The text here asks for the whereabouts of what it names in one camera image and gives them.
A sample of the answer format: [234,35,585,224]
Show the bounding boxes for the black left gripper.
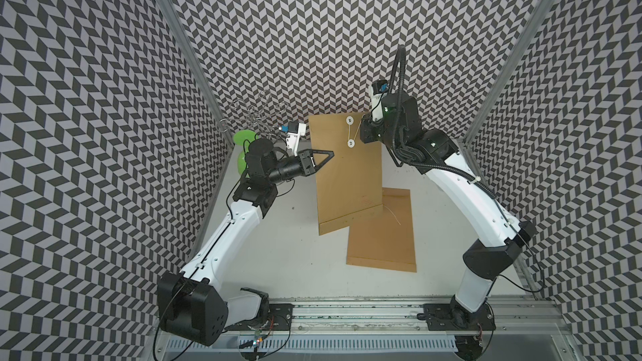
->
[266,148,333,184]

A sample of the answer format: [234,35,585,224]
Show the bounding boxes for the brown kraft file bag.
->
[346,188,417,272]

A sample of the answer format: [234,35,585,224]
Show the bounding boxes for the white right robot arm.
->
[359,94,537,322]

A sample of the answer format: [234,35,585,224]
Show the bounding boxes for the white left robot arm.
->
[156,138,334,345]

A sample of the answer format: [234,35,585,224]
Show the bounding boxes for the green plastic wine glass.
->
[232,130,258,175]

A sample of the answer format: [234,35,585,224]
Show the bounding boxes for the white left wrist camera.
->
[279,121,307,156]

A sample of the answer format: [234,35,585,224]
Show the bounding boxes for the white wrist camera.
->
[279,121,307,156]
[369,80,389,123]

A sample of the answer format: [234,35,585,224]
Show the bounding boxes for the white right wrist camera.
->
[369,80,389,123]

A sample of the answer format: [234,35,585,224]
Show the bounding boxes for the black corrugated right cable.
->
[385,44,498,202]

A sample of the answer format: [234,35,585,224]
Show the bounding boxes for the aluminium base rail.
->
[149,296,578,361]

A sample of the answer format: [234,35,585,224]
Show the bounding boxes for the right aluminium corner post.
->
[465,0,581,298]

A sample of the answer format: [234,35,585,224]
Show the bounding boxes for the aluminium corner post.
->
[465,0,581,298]
[155,0,233,147]

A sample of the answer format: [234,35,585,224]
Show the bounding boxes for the left aluminium corner post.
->
[155,0,233,147]

